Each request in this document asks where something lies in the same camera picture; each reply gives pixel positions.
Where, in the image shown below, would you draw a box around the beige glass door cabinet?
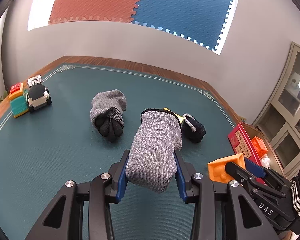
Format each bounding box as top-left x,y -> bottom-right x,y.
253,42 -> 300,180

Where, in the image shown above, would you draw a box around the green table mat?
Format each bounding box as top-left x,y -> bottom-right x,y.
0,63 -> 236,239

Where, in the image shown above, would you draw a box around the red foam wall mat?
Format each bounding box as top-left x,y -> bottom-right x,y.
49,0 -> 141,25

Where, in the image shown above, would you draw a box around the pink tin box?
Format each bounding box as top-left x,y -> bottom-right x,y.
228,122 -> 285,177

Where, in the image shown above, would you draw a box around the black knitted sock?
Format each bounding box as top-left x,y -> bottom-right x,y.
181,113 -> 206,144

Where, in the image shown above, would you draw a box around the teal orange toy block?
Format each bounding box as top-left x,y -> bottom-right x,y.
8,82 -> 29,118

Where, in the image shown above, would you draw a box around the white black toy truck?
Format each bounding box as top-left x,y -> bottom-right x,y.
26,75 -> 52,113

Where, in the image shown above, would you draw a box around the dark grey sock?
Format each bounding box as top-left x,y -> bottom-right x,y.
90,89 -> 127,142

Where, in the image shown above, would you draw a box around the blue foam wall mat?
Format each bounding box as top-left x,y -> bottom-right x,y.
132,0 -> 233,50

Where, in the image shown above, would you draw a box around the yellow medicine box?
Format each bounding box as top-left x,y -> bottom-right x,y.
163,107 -> 184,125

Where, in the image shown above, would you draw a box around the person's gloved right hand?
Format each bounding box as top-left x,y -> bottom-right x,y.
290,176 -> 300,216

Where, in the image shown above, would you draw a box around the white fluffy ball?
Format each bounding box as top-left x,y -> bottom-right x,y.
260,154 -> 271,168

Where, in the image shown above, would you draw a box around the red-orange number cube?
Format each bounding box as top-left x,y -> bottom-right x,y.
251,137 -> 268,158

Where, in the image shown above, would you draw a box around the yellow-orange toy cube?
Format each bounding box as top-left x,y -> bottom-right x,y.
207,153 -> 245,184

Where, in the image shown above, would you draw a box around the light grey knit glove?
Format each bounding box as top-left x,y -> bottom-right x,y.
126,108 -> 182,193

